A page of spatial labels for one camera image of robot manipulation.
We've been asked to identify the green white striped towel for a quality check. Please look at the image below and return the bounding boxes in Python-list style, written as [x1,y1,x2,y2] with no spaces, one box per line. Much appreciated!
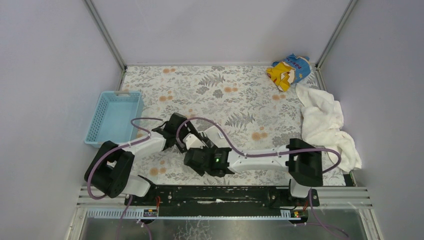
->
[199,125,230,148]

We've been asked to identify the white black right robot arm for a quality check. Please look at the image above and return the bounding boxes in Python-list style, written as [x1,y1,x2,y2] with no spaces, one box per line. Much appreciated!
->
[184,135,323,199]

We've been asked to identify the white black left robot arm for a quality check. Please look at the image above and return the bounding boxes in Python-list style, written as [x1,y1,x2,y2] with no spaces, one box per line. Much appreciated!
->
[84,113,213,200]

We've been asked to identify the floral patterned table mat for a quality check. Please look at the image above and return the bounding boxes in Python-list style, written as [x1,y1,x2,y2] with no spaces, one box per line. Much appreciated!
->
[94,65,347,187]

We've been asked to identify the light blue plastic basket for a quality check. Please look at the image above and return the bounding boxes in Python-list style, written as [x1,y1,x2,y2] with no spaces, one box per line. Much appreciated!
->
[84,91,144,148]

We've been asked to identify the blue yellow cartoon towel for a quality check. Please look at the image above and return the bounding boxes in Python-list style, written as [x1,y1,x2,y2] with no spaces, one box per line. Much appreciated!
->
[266,53,313,92]

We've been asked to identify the white fluffy towel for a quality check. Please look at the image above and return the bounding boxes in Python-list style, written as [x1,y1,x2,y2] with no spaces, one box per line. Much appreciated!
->
[295,83,362,172]

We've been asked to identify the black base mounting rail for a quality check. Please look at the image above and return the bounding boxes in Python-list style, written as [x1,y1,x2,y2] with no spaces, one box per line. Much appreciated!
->
[125,185,320,215]

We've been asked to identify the white slotted cable duct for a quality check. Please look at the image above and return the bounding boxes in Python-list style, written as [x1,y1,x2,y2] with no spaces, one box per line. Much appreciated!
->
[86,207,302,221]

